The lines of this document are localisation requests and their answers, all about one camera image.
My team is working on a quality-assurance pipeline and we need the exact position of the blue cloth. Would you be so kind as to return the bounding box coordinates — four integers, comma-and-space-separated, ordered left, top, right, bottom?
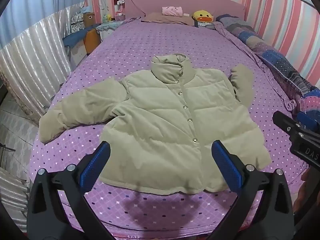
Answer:
62, 24, 100, 47

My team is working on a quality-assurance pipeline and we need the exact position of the purple diamond-pattern bedspread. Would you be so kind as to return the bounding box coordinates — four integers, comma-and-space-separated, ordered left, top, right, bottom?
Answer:
29, 17, 312, 235

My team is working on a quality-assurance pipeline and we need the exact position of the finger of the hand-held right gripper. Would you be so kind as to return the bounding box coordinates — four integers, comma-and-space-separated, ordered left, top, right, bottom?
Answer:
272, 110, 303, 140
297, 111, 319, 132

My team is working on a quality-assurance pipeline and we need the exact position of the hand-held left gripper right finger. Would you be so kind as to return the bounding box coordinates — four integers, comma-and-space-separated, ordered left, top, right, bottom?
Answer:
205, 140, 295, 240

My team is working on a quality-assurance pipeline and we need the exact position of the pink small pillow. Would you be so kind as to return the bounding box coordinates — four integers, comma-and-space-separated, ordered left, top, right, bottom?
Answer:
162, 6, 183, 18

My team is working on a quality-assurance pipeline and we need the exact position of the person's right hand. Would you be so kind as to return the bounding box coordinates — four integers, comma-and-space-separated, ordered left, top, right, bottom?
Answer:
293, 169, 320, 214

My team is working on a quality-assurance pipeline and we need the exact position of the beige puffer jacket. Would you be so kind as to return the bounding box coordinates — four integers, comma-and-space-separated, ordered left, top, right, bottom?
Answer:
39, 53, 272, 195

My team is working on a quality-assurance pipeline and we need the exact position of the brown pillow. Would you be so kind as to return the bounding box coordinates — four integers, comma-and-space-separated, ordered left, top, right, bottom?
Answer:
141, 12, 195, 26

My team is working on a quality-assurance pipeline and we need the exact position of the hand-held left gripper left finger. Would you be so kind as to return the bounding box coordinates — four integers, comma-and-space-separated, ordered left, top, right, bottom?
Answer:
26, 141, 118, 240

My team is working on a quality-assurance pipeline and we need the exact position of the yellow duck plush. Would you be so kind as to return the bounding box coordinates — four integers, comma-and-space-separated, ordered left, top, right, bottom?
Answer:
192, 10, 214, 23

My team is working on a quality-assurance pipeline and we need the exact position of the pink bed headboard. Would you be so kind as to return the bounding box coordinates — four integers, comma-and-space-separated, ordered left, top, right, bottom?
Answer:
125, 0, 247, 22

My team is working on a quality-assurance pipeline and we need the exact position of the silver pleated curtain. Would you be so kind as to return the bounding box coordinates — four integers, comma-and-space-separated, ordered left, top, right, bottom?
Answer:
0, 2, 88, 120

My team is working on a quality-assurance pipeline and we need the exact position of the patchwork quilt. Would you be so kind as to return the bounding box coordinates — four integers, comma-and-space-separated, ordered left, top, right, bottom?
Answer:
215, 14, 320, 114

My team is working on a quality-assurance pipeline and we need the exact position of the orange cabinet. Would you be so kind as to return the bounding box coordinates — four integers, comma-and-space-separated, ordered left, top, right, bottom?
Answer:
85, 29, 102, 54

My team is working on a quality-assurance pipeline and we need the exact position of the patterned bag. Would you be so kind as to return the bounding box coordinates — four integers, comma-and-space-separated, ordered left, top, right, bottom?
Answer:
71, 14, 84, 33

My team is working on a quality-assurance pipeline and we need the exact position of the cardboard box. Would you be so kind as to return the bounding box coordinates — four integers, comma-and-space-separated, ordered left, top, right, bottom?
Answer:
82, 12, 95, 27

